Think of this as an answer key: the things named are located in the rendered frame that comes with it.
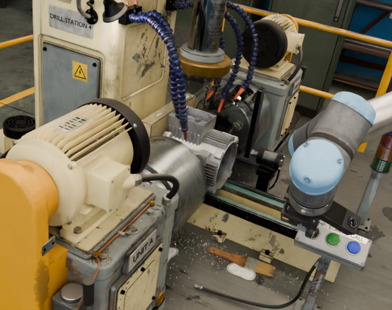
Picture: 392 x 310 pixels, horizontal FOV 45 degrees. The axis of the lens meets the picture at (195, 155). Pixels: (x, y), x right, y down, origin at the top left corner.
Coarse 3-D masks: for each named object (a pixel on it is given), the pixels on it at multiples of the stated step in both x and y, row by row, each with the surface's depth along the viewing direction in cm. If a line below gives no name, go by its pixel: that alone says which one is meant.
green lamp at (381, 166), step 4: (376, 156) 155; (376, 160) 155; (380, 160) 154; (372, 164) 157; (376, 164) 156; (380, 164) 154; (384, 164) 154; (388, 164) 154; (376, 168) 156; (380, 168) 155; (384, 168) 155; (388, 168) 155
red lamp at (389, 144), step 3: (384, 135) 152; (387, 135) 150; (390, 135) 150; (381, 138) 154; (384, 138) 152; (387, 138) 151; (390, 138) 150; (381, 141) 153; (384, 141) 152; (387, 141) 151; (390, 141) 150; (381, 144) 153; (384, 144) 152; (387, 144) 151; (390, 144) 150; (387, 147) 151; (390, 147) 151
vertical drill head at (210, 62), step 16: (208, 0) 125; (224, 0) 127; (192, 16) 130; (208, 16) 127; (192, 32) 131; (208, 32) 129; (192, 48) 133; (208, 48) 132; (192, 64) 130; (208, 64) 131; (224, 64) 133; (208, 80) 134
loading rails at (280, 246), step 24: (240, 192) 154; (264, 192) 154; (192, 216) 153; (216, 216) 149; (240, 216) 145; (264, 216) 144; (216, 240) 148; (240, 240) 148; (264, 240) 144; (288, 240) 141; (312, 264) 140; (336, 264) 137
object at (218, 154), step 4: (164, 132) 145; (168, 132) 145; (168, 136) 145; (236, 140) 149; (236, 144) 150; (216, 152) 140; (220, 152) 139; (216, 156) 139; (220, 156) 139; (220, 160) 140; (228, 176) 155; (208, 188) 145; (212, 188) 145; (216, 188) 146; (212, 192) 145
